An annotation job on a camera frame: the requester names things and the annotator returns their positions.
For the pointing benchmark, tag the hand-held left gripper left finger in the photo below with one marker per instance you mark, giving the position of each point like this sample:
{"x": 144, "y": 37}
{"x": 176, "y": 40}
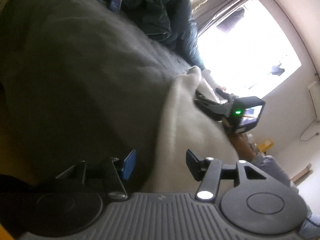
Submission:
{"x": 130, "y": 163}

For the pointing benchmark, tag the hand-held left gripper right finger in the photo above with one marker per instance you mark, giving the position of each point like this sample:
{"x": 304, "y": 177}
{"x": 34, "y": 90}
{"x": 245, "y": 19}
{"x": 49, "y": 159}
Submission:
{"x": 193, "y": 165}

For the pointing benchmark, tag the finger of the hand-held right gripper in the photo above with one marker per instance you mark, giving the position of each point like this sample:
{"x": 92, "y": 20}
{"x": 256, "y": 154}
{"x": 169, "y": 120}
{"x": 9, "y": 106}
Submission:
{"x": 210, "y": 101}
{"x": 212, "y": 111}

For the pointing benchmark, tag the cream white towel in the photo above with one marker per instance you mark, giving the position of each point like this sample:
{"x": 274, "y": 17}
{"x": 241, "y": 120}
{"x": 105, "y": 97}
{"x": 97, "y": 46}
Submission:
{"x": 190, "y": 120}

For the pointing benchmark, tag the yellow box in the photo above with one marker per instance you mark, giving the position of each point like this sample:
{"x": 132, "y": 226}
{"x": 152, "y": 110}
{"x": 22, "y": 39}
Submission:
{"x": 266, "y": 145}

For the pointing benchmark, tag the small dark hanging garment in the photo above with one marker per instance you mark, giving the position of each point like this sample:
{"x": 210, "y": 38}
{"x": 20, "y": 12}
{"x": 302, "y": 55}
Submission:
{"x": 277, "y": 70}

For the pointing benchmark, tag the person's jeans leg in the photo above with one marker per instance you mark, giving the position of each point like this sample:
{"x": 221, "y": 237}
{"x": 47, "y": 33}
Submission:
{"x": 275, "y": 170}

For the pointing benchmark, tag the white air conditioner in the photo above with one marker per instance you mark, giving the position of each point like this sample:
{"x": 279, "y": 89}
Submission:
{"x": 315, "y": 100}

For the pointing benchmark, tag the wooden board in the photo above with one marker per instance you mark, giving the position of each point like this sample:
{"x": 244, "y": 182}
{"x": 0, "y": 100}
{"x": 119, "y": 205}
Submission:
{"x": 302, "y": 172}

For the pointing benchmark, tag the large dark hanging garment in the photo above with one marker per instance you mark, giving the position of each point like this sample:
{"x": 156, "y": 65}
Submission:
{"x": 231, "y": 21}

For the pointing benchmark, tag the teal duvet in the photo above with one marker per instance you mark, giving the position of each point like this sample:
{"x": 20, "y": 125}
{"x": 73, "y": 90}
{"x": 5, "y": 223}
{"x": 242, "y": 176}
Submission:
{"x": 170, "y": 17}

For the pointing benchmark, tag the grey curtain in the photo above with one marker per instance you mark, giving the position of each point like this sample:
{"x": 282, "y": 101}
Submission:
{"x": 225, "y": 2}

